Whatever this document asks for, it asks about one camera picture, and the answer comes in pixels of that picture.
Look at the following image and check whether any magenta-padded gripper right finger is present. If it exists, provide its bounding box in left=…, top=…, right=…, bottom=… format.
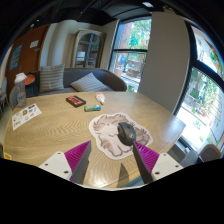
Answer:
left=132, top=141, right=184, bottom=185

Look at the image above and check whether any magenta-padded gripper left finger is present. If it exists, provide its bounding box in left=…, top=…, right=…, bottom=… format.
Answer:
left=38, top=140, right=93, bottom=185

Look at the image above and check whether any black computer mouse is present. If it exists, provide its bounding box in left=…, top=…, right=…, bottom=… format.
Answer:
left=117, top=121, right=137, bottom=147

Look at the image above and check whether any cat-shaped mouse pad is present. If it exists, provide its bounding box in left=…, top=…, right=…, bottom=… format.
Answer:
left=88, top=112, right=154, bottom=161

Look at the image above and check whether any beige chair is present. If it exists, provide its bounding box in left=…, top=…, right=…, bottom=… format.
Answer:
left=179, top=143, right=224, bottom=168

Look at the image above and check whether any white printed paper sheet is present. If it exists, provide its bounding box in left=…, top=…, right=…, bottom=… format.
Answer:
left=11, top=103, right=43, bottom=131

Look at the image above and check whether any black and red flat box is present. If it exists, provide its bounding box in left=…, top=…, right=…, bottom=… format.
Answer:
left=65, top=95, right=87, bottom=108

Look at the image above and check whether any small green and blue pack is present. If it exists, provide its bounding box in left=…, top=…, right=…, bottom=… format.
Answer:
left=83, top=104, right=102, bottom=113

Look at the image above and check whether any black-framed window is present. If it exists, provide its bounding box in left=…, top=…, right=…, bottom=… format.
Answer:
left=108, top=17, right=153, bottom=93
left=174, top=24, right=224, bottom=153

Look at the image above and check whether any small white squeeze bottle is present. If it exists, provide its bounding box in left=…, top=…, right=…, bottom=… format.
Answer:
left=95, top=92, right=106, bottom=105

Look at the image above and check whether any clear bottle with white lid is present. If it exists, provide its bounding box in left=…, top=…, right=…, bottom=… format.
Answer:
left=13, top=72, right=28, bottom=108

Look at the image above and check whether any black stool with orange top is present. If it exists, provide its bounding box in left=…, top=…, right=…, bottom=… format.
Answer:
left=24, top=73, right=40, bottom=99

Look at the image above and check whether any large striped grey cushion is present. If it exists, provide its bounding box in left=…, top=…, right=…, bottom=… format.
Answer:
left=38, top=63, right=66, bottom=93

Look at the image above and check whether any flat striped grey cushion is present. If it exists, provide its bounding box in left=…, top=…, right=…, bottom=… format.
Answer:
left=69, top=72, right=108, bottom=93

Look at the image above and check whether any group of white chairs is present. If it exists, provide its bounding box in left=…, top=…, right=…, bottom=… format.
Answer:
left=0, top=77, right=9, bottom=108

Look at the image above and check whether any grey curved sofa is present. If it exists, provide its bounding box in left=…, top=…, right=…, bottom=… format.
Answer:
left=9, top=67, right=128, bottom=111

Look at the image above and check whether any orange wooden door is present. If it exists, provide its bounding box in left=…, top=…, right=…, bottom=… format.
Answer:
left=4, top=23, right=51, bottom=98

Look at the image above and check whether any blue poster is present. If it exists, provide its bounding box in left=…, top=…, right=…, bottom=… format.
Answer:
left=8, top=43, right=24, bottom=72

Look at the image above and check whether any glass-door wooden cabinet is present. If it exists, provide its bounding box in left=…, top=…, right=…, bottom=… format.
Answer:
left=71, top=28, right=104, bottom=70

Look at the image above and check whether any small white door sign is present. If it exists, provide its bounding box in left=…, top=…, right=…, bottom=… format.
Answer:
left=29, top=39, right=40, bottom=49

